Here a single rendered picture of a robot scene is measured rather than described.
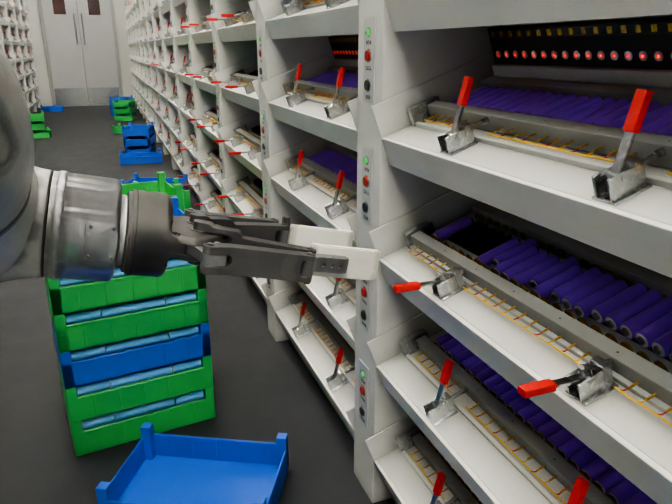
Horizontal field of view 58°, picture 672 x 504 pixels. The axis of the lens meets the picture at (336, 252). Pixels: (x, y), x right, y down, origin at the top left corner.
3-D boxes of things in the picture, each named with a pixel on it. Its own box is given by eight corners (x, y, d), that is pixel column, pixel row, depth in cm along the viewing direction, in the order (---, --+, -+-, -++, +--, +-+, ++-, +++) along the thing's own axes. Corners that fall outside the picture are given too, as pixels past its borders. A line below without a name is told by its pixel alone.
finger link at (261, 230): (189, 257, 56) (182, 252, 57) (287, 255, 63) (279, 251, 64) (194, 216, 55) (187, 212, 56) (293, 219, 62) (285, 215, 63)
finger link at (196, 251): (177, 224, 54) (162, 238, 49) (235, 235, 54) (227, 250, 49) (174, 250, 54) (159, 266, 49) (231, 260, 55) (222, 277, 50)
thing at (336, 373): (361, 447, 120) (338, 395, 114) (280, 324, 174) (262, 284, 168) (447, 398, 124) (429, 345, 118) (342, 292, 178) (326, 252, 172)
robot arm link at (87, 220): (40, 294, 47) (120, 299, 50) (49, 181, 45) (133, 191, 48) (49, 259, 56) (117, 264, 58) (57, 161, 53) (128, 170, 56)
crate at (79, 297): (53, 316, 115) (46, 277, 113) (45, 282, 132) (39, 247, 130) (206, 288, 129) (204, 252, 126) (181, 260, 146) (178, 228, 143)
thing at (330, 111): (365, 155, 102) (338, 76, 96) (274, 119, 155) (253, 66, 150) (467, 108, 105) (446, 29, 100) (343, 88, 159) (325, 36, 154)
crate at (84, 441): (76, 457, 126) (70, 424, 123) (65, 409, 142) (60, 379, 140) (216, 417, 139) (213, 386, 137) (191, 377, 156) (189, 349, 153)
